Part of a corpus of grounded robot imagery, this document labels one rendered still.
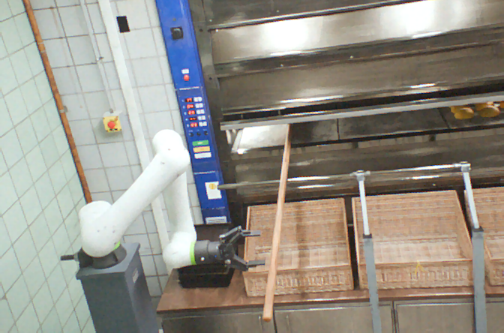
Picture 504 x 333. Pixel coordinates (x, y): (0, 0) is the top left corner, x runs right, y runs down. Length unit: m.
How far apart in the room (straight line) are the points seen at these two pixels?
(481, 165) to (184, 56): 1.68
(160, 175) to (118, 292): 0.58
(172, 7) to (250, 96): 0.60
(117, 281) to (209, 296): 0.85
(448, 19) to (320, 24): 0.61
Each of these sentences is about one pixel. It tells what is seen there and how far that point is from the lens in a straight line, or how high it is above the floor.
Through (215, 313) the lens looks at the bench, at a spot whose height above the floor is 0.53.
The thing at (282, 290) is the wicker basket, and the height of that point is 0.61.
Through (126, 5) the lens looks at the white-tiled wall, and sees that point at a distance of 3.18.
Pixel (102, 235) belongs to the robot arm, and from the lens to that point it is 2.27.
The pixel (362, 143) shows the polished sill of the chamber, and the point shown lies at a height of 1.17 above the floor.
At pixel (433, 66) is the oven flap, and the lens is 3.16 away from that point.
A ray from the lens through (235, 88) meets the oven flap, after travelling 3.18.
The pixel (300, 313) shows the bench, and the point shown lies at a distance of 3.15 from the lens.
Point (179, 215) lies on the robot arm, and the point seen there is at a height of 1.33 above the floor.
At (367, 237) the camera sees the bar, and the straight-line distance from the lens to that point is 2.83.
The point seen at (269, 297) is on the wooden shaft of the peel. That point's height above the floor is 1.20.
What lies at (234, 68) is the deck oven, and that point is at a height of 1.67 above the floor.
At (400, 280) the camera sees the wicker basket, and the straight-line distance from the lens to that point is 3.11.
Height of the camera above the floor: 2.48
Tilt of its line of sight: 23 degrees down
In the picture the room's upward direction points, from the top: 9 degrees counter-clockwise
